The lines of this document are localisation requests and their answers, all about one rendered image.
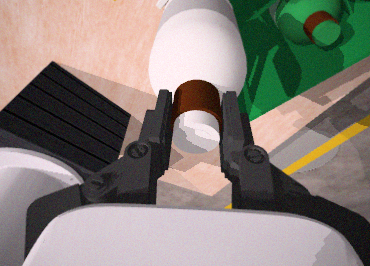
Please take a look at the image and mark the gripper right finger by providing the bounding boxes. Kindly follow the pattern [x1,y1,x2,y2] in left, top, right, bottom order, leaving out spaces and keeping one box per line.
[219,91,370,266]

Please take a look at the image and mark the green crate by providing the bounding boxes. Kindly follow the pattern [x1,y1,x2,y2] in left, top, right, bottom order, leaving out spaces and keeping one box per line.
[229,0,370,105]

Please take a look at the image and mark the white bottle with brown label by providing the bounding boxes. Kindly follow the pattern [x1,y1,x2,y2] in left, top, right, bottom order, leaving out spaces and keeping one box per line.
[148,0,247,154]

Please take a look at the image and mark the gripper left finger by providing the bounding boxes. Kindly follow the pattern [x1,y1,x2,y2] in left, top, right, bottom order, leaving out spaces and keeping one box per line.
[24,89,173,262]

